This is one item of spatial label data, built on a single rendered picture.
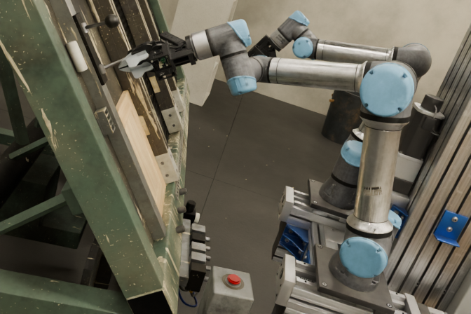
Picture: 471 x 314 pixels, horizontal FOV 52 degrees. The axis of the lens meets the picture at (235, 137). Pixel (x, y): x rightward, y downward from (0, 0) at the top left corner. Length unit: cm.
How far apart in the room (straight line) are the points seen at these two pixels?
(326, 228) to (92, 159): 101
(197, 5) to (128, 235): 443
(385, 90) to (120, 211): 71
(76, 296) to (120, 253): 22
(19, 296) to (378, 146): 102
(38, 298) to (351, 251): 85
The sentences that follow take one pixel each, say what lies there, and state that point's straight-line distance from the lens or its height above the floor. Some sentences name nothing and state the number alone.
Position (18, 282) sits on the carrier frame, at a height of 79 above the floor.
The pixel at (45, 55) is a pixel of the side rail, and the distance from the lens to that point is 116.
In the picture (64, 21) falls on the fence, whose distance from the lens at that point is 139.
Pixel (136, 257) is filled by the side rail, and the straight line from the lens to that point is 135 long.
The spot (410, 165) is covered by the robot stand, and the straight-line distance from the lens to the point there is 163.
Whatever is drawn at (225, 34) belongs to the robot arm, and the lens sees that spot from 129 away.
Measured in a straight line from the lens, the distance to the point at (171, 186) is 190.
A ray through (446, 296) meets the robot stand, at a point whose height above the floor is 99.
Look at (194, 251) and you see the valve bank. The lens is 185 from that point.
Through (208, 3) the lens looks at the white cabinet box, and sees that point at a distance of 553.
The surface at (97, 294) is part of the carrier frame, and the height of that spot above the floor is 79.
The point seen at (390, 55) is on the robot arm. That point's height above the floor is 163.
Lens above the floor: 180
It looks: 21 degrees down
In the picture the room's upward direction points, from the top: 18 degrees clockwise
